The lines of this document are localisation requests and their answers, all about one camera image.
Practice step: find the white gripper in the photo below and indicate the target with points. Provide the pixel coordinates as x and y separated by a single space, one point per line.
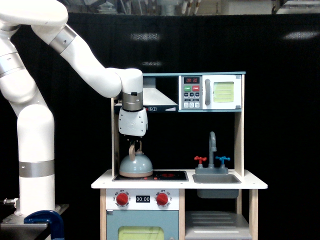
133 123

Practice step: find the grey-green toy teapot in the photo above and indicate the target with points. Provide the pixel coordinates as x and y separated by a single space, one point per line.
135 164

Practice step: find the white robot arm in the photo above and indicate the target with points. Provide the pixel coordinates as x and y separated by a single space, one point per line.
35 122

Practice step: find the black toy stove top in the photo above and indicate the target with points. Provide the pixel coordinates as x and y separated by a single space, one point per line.
158 175

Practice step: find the left red stove knob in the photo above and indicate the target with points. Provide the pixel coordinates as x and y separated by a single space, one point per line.
122 199

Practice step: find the red stove knob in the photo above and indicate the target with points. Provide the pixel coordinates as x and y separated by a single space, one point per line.
122 199
162 199

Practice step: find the right red stove knob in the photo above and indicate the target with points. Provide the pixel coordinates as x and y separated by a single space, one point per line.
162 199

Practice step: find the grey toy range hood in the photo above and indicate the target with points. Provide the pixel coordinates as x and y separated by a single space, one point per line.
154 100

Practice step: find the white toy microwave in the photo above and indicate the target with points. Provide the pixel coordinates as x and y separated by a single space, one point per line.
219 92

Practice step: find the black oven timer display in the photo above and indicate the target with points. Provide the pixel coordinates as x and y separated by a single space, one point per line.
142 198

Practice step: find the grey toy faucet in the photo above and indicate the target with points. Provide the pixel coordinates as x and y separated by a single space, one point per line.
211 169

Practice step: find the grey toy sink basin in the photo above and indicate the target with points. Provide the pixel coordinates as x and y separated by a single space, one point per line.
216 179

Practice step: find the teal toy oven door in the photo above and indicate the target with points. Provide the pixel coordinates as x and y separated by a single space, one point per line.
142 224

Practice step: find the grey lower kitchen shelf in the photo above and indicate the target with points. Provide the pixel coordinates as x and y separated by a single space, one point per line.
216 225

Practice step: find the blue metal clamp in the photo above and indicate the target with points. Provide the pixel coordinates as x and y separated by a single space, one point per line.
55 221

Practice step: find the red toy tap handle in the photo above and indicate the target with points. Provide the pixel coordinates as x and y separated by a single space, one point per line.
200 161

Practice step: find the wooden toy kitchen frame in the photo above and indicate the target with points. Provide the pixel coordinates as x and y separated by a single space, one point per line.
171 142

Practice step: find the blue toy tap handle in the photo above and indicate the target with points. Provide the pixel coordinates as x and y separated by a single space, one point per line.
222 160

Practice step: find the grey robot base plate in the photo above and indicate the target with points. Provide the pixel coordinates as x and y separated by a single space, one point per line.
15 220

